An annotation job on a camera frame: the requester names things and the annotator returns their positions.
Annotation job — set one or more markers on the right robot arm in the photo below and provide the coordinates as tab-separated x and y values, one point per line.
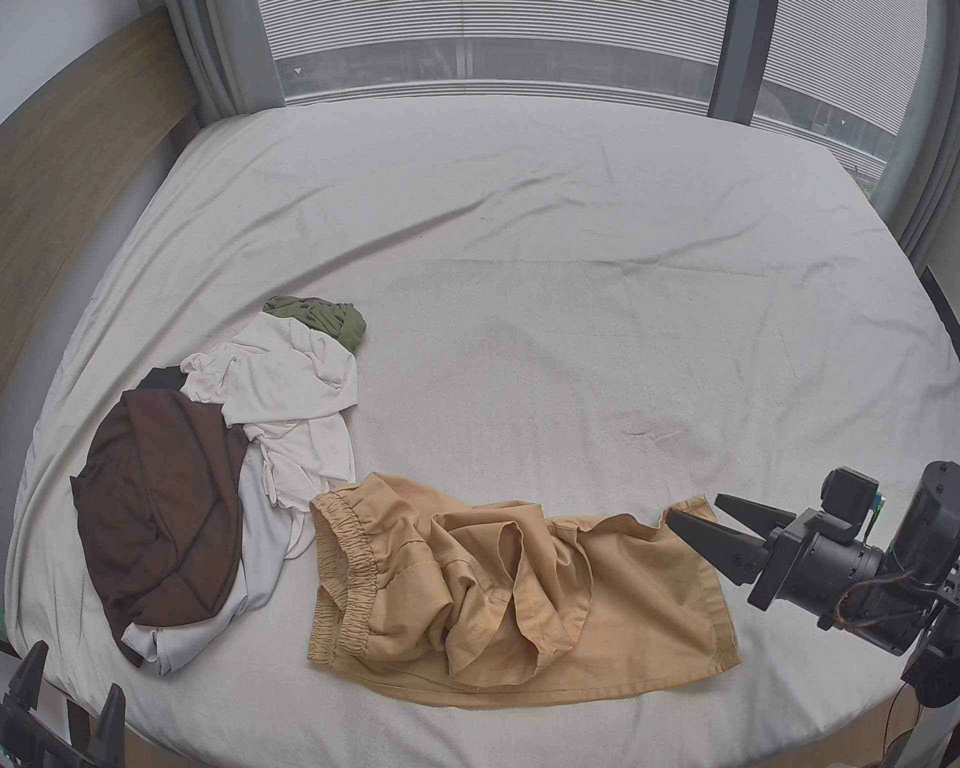
926	525

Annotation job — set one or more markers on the black garment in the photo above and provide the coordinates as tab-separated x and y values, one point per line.
161	379

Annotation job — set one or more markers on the pale grey garment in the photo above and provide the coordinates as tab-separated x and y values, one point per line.
255	547

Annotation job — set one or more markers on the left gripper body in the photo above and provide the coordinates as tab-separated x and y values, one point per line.
19	739

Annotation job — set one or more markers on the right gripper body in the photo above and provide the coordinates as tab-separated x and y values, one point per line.
795	562

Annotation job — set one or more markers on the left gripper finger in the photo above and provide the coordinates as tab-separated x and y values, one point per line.
28	679
111	724

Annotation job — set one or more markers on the brown garment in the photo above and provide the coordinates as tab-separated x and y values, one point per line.
165	510

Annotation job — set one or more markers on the white garment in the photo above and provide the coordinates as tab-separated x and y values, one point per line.
285	375

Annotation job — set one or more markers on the grey-green curtain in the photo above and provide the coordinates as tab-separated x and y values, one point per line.
217	52
930	150

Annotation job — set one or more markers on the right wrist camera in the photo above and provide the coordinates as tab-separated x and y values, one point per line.
851	495

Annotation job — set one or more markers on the green garment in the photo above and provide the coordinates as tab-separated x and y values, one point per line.
337	322

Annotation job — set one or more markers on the bed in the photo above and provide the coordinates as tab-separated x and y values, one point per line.
525	300

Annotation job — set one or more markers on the window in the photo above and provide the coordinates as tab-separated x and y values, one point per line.
525	45

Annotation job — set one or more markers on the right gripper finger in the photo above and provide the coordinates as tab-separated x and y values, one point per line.
724	547
754	517

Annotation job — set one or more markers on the tan shorts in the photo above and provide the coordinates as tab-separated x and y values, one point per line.
637	600

